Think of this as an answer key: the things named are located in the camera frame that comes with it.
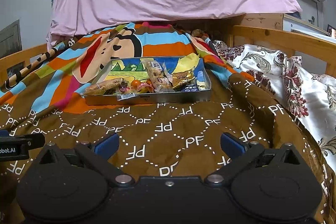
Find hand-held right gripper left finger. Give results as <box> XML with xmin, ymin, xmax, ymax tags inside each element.
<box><xmin>35</xmin><ymin>133</ymin><xmax>135</xmax><ymax>186</ymax></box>

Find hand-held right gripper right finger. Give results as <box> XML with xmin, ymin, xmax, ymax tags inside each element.
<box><xmin>204</xmin><ymin>133</ymin><xmax>303</xmax><ymax>186</ymax></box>

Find clear barcode snack packet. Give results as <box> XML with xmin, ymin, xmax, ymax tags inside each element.
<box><xmin>117</xmin><ymin>93</ymin><xmax>137</xmax><ymax>101</ymax></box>

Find square rice cracker packet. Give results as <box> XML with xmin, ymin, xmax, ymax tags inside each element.
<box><xmin>84</xmin><ymin>77</ymin><xmax>126</xmax><ymax>96</ymax></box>

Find orange chicken snack packet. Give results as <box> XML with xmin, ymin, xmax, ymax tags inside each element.
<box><xmin>136</xmin><ymin>82</ymin><xmax>154</xmax><ymax>94</ymax></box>

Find long blue sachet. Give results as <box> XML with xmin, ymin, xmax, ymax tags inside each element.
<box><xmin>181</xmin><ymin>84</ymin><xmax>201</xmax><ymax>93</ymax></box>

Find metal tin tray with painting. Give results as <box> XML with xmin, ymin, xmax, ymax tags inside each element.
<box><xmin>83</xmin><ymin>56</ymin><xmax>213</xmax><ymax>106</ymax></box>

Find gold snack packet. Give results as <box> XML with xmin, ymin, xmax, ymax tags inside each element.
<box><xmin>170</xmin><ymin>70</ymin><xmax>196</xmax><ymax>89</ymax></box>

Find clear nut bar packet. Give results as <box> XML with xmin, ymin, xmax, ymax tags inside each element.
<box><xmin>143</xmin><ymin>60</ymin><xmax>172</xmax><ymax>93</ymax></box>

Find floral quilt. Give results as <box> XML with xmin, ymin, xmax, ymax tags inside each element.
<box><xmin>214</xmin><ymin>40</ymin><xmax>336</xmax><ymax>169</ymax></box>

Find white cabinet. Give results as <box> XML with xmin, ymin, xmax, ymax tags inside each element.
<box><xmin>283</xmin><ymin>13</ymin><xmax>330</xmax><ymax>35</ymax></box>

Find wooden bed frame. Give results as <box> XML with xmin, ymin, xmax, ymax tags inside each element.
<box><xmin>0</xmin><ymin>13</ymin><xmax>336</xmax><ymax>88</ymax></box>

